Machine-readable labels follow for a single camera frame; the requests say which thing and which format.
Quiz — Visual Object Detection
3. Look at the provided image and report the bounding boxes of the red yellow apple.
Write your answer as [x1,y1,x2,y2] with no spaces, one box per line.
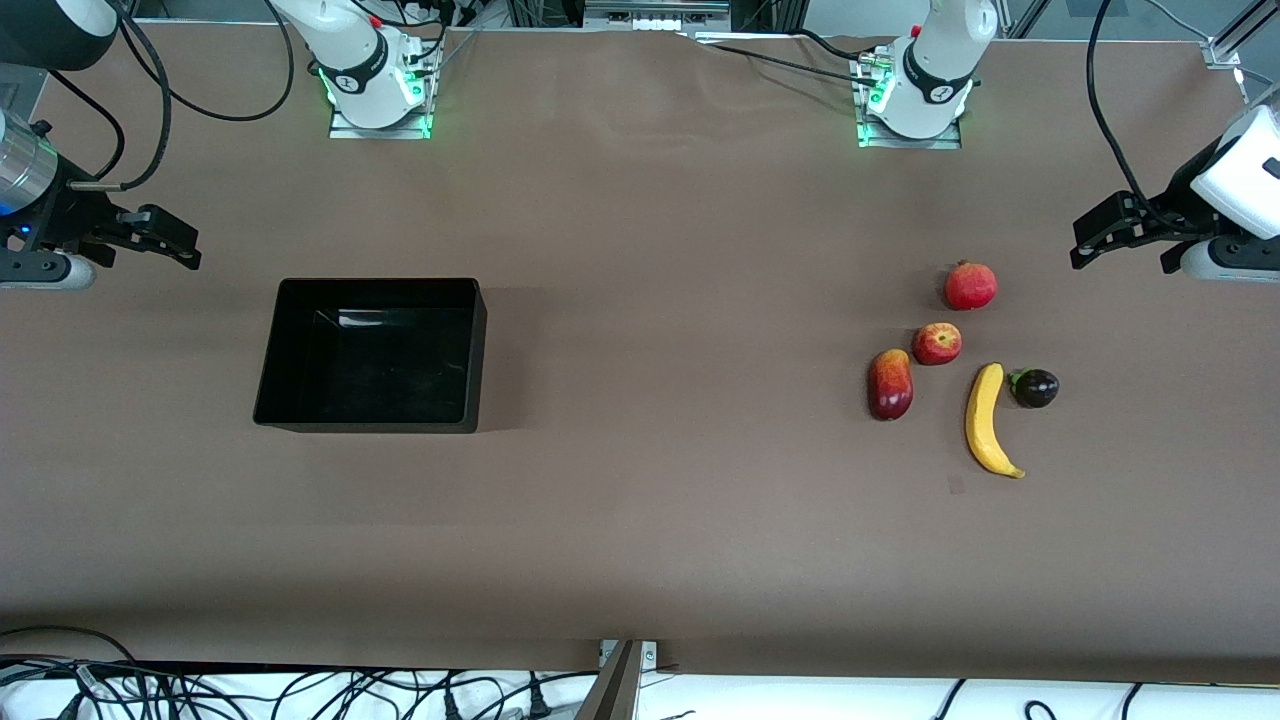
[912,322,963,367]

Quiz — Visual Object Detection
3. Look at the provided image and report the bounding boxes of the yellow banana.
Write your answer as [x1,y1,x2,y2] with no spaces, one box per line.
[964,362,1027,480]

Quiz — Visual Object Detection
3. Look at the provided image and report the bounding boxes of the black plastic box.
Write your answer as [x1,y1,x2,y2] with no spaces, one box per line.
[253,278,489,435]

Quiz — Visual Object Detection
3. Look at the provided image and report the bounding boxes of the red pomegranate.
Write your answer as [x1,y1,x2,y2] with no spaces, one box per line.
[944,260,999,312]

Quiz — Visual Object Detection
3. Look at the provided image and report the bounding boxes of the dark purple eggplant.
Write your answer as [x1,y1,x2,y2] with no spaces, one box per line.
[1006,367,1061,410]

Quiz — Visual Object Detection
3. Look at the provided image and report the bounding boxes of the red yellow mango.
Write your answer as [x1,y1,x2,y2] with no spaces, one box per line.
[867,348,915,422]

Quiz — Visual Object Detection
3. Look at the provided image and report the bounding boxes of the grey device with white sockets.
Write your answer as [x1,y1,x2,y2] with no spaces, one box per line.
[585,0,729,33]

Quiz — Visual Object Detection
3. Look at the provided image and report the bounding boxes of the brown paper table cover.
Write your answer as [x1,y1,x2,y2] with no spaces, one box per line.
[0,20,1280,675]

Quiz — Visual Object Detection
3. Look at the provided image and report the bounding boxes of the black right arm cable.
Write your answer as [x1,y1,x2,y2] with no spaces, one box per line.
[35,0,296,191]

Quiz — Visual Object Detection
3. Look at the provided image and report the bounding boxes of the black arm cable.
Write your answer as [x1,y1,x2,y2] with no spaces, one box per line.
[1086,0,1166,221]
[35,0,296,191]

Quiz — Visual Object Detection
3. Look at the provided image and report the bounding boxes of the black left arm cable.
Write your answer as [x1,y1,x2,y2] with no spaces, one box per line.
[1086,0,1166,221]

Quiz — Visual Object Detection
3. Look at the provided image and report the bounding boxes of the aluminium frame profile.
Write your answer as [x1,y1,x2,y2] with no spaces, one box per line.
[1215,0,1280,47]

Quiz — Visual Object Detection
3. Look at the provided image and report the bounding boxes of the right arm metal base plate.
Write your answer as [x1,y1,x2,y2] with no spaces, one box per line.
[328,45,441,140]

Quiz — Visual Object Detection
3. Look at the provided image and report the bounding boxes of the thin black cable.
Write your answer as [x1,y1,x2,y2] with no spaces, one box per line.
[690,40,863,81]

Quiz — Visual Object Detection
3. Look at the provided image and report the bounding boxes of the dark camera mount post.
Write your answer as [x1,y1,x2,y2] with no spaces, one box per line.
[575,640,646,720]

